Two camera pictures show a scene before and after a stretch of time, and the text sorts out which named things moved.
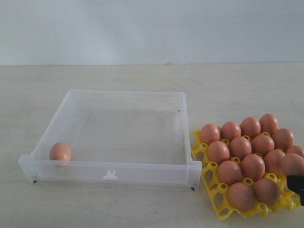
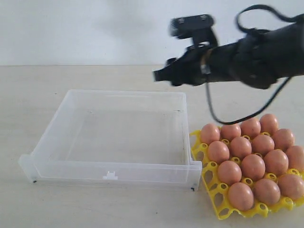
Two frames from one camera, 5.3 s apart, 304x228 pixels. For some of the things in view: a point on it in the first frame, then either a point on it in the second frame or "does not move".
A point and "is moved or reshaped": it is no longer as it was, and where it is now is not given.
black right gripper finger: x=296 y=183 to x=176 y=71
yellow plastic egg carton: x=287 y=199 is moved or reshaped
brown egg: x=292 y=164 to x=291 y=186
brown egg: x=250 y=127 does not move
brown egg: x=266 y=191 does not move
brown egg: x=241 y=196 does not move
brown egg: x=269 y=123 does not move
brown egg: x=253 y=166 does not move
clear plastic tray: x=117 y=138 does not move
